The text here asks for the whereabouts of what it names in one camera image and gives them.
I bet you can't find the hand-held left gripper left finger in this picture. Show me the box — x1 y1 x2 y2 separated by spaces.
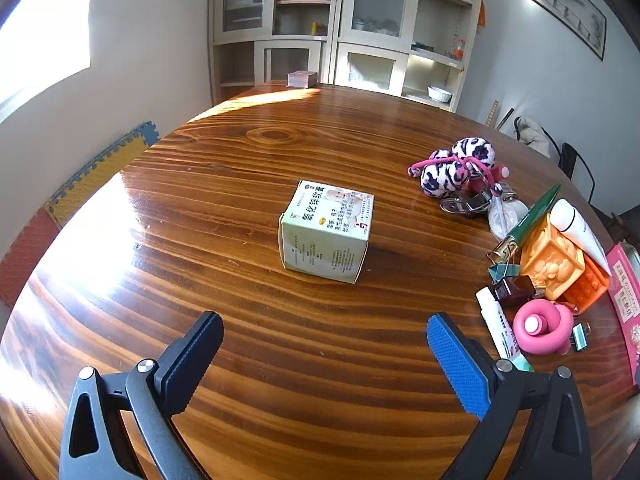
59 311 224 480

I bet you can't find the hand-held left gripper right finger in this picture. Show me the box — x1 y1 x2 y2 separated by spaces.
426 312 593 480

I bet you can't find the white ointment tube green end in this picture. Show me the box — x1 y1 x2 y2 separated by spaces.
475 287 535 372

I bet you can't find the brown bottle with gold cap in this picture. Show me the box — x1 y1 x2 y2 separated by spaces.
490 275 537 308

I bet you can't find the white green medicine carton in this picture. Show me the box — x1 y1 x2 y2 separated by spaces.
278 179 375 284

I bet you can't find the pink tin container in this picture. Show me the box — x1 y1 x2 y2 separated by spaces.
606 241 640 386

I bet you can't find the orange embossed cube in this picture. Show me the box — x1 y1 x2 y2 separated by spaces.
520 214 586 301

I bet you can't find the plastic bag with white roll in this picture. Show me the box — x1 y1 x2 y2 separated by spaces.
487 195 528 241

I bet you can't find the silver nail clipper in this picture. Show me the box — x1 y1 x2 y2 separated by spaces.
440 196 488 219

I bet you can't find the orange dotted flat box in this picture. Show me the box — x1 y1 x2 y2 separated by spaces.
565 250 612 313

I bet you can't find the green tube with gold cap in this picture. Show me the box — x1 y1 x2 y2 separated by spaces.
492 183 562 261

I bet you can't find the white cream tube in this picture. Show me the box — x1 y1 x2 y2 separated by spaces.
550 199 612 277

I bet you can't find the pink leopard plush ball toy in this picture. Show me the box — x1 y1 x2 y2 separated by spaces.
407 136 496 198

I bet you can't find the colourful foam puzzle mat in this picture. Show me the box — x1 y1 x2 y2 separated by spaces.
0 121 162 308

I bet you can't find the white jacket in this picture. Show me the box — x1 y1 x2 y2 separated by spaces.
515 117 551 158

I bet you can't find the group of small jars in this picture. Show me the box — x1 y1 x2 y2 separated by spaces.
352 17 396 33

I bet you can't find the beige glass door cabinet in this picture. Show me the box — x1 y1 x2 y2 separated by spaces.
332 0 486 112
209 0 342 106

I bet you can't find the bright window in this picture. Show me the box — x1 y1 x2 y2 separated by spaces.
0 0 96 126

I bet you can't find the pink ring toy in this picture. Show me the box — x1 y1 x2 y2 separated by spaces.
512 299 576 357

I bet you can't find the framed landscape wall painting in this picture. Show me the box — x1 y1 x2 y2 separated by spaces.
510 0 608 62

